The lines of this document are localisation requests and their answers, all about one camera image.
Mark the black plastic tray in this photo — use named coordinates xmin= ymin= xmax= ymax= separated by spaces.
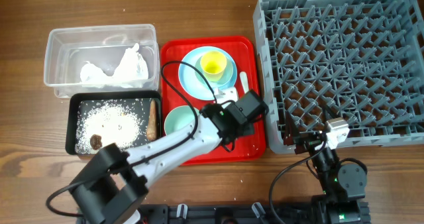
xmin=65 ymin=91 xmax=162 ymax=156

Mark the grey dishwasher rack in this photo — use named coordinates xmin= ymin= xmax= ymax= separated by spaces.
xmin=253 ymin=0 xmax=423 ymax=153

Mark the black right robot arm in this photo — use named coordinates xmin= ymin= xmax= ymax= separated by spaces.
xmin=284 ymin=106 xmax=368 ymax=223

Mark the red serving tray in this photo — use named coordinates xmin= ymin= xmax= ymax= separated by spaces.
xmin=160 ymin=36 xmax=266 ymax=165

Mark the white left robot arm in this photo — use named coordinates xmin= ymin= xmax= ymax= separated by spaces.
xmin=69 ymin=101 xmax=264 ymax=223

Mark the yellow plastic cup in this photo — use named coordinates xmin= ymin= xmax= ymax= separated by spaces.
xmin=200 ymin=51 xmax=227 ymax=82

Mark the white napkin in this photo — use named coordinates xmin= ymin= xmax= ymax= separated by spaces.
xmin=80 ymin=44 xmax=148 ymax=88

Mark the clear plastic storage bin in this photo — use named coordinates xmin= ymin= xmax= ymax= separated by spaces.
xmin=44 ymin=24 xmax=160 ymax=98

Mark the cooked white rice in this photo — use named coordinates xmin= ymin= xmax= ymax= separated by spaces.
xmin=75 ymin=98 xmax=152 ymax=154

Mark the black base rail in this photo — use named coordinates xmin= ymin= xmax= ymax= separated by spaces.
xmin=126 ymin=202 xmax=371 ymax=224

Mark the white plastic spoon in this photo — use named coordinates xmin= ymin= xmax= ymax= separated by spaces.
xmin=239 ymin=72 xmax=250 ymax=93

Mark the green rice bowl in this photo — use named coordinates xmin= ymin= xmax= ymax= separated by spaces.
xmin=164 ymin=105 xmax=195 ymax=135

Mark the dark brown food lump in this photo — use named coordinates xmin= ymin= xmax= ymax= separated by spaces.
xmin=89 ymin=135 xmax=103 ymax=150

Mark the brown bread stick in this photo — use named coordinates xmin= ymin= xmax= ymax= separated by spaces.
xmin=146 ymin=100 xmax=158 ymax=141

